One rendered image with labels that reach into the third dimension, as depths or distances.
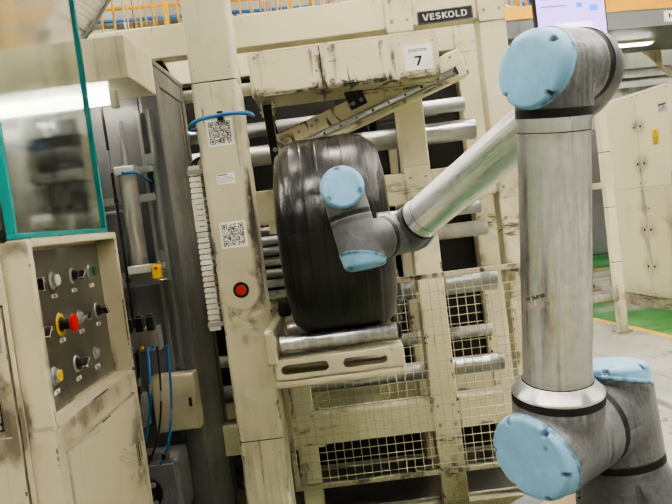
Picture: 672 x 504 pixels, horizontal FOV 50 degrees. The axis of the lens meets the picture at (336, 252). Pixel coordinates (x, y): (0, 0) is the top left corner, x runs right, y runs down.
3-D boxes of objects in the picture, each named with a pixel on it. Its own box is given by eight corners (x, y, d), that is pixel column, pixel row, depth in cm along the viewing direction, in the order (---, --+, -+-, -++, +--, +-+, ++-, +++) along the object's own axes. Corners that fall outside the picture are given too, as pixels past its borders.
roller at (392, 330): (275, 350, 199) (274, 335, 200) (278, 354, 203) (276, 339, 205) (402, 335, 198) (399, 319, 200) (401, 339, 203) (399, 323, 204)
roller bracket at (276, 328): (267, 367, 196) (263, 332, 196) (279, 341, 236) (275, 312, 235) (280, 366, 196) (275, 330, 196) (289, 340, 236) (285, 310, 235)
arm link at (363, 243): (404, 258, 152) (386, 202, 153) (363, 269, 145) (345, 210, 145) (376, 268, 159) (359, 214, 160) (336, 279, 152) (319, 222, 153)
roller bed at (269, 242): (244, 326, 246) (232, 239, 245) (249, 319, 261) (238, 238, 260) (301, 319, 246) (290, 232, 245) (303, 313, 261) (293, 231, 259)
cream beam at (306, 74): (252, 99, 229) (246, 52, 228) (260, 110, 254) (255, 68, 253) (442, 74, 228) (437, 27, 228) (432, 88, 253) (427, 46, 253)
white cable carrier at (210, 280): (209, 331, 208) (187, 166, 206) (212, 328, 213) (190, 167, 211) (224, 329, 208) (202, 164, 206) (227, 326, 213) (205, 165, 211)
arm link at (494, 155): (629, 12, 118) (399, 216, 168) (587, 10, 111) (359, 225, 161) (667, 69, 115) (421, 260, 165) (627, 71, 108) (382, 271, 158)
